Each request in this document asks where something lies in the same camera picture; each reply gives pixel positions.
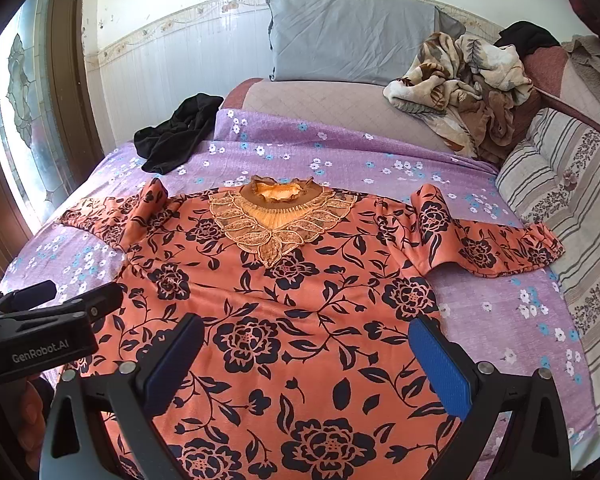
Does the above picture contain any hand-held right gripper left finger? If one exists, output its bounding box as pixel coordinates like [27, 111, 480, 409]
[39, 312, 206, 480]

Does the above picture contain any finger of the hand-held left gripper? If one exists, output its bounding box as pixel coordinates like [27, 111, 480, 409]
[10, 281, 125, 333]
[0, 280, 59, 313]

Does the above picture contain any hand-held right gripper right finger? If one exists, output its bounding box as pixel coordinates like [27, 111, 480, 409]
[407, 315, 573, 480]

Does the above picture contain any orange floral blouse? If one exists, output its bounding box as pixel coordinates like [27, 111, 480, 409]
[60, 175, 566, 480]

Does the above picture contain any person's left hand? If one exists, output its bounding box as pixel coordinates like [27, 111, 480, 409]
[10, 377, 56, 466]

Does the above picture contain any black garment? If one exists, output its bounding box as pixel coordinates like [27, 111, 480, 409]
[133, 93, 225, 175]

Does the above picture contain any stained glass window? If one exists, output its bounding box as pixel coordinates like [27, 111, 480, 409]
[0, 0, 76, 221]

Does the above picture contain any striped beige pillow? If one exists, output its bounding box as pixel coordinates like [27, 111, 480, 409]
[495, 107, 600, 436]

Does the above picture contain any purple floral bedsheet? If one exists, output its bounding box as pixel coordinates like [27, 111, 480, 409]
[0, 107, 598, 480]

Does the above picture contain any pink quilted bed pad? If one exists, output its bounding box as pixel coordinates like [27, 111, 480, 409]
[223, 45, 600, 161]

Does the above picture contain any beige leaf-print blanket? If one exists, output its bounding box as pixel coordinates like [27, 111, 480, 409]
[383, 32, 535, 163]

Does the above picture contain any grey-brown fleece jacket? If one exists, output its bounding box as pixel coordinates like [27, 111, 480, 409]
[562, 35, 600, 121]

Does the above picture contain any black cloth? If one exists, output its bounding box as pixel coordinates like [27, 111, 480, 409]
[494, 21, 561, 57]

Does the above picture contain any grey pillow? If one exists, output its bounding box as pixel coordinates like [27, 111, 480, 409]
[266, 0, 466, 87]

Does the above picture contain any brown wooden window frame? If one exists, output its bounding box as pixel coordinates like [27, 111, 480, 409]
[45, 0, 106, 161]

